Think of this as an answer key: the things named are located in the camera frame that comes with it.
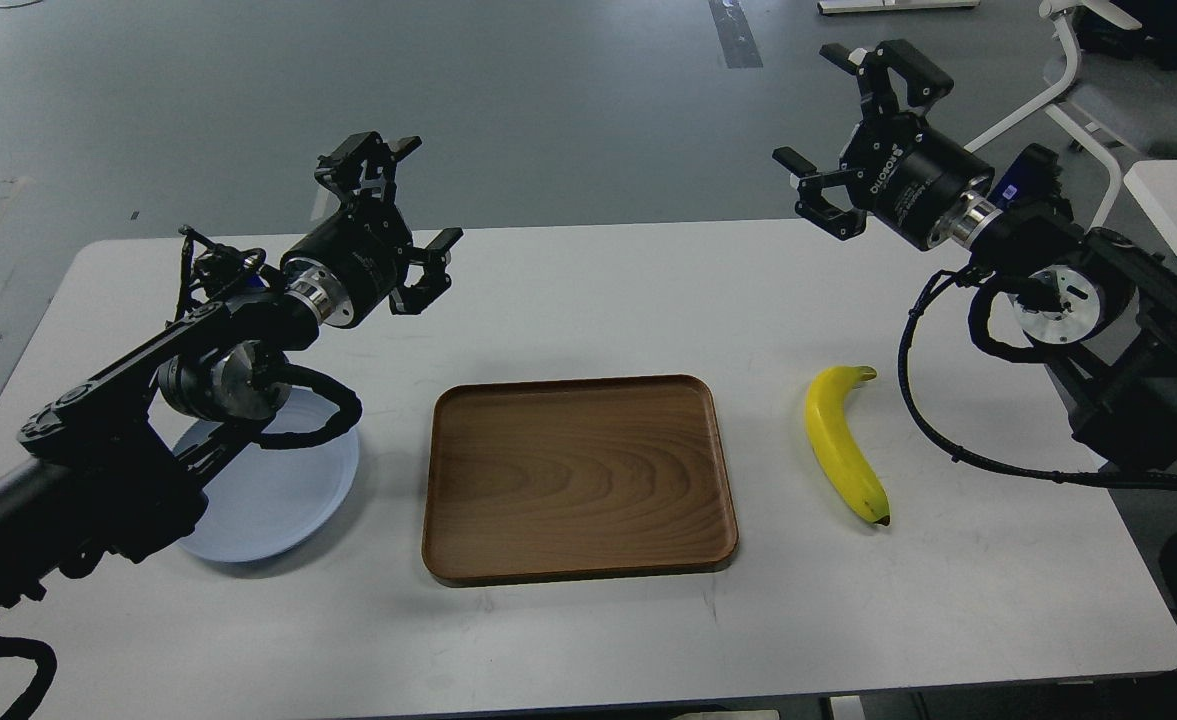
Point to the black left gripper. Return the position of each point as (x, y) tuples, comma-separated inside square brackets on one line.
[(364, 253)]

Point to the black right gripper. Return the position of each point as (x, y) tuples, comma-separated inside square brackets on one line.
[(895, 166)]

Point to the yellow banana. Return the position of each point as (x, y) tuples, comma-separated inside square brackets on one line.
[(836, 449)]

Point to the light blue plate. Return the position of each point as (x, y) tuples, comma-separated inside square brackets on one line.
[(266, 502)]

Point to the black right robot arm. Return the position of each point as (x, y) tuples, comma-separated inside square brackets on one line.
[(1095, 309)]

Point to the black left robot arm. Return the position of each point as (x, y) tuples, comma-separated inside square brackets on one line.
[(120, 462)]

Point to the white office chair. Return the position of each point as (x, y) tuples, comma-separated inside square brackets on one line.
[(1135, 104)]

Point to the brown wooden tray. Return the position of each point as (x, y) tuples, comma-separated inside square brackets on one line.
[(552, 481)]

